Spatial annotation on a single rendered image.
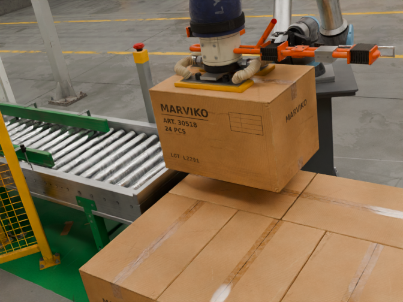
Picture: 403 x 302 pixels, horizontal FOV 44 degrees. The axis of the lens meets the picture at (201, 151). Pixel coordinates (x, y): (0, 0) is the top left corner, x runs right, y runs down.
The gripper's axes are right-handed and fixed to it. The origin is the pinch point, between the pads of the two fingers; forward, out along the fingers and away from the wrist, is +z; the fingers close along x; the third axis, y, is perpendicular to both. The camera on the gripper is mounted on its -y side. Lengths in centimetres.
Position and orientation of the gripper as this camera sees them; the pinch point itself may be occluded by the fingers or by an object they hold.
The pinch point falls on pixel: (278, 50)
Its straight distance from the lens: 201.7
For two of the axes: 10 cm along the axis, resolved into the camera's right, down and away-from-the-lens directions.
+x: -1.5, -8.8, -4.5
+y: -8.2, -1.4, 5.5
